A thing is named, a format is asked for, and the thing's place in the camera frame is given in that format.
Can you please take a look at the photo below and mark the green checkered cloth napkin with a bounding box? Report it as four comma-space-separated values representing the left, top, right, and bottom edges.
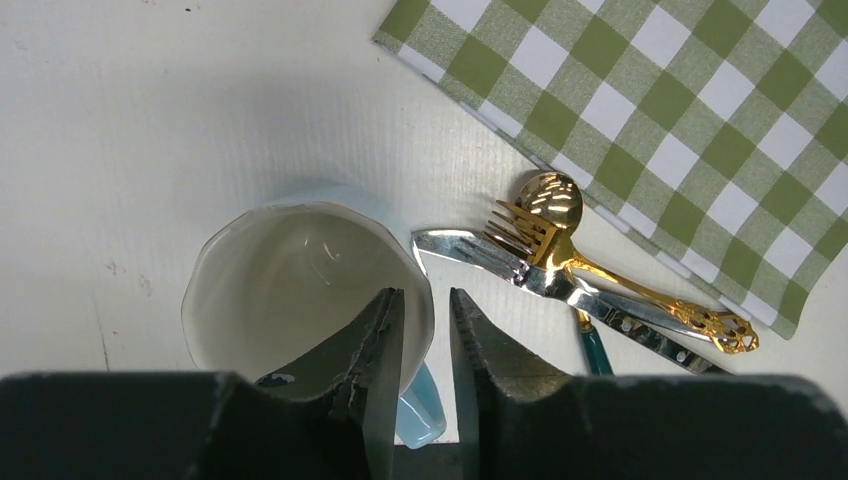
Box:
374, 0, 847, 339

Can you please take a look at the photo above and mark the gold spoon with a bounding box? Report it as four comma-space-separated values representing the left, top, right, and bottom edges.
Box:
515, 171, 760, 354

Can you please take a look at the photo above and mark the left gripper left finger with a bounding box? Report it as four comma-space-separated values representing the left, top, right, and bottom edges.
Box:
255, 288, 405, 479

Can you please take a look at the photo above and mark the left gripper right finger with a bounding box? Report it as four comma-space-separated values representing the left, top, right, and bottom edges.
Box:
449, 288, 573, 479

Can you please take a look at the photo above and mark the light blue mug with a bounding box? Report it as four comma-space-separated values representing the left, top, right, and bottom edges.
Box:
181, 184, 446, 449

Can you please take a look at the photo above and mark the silver knife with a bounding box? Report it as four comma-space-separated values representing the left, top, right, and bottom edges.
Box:
412, 229, 729, 375

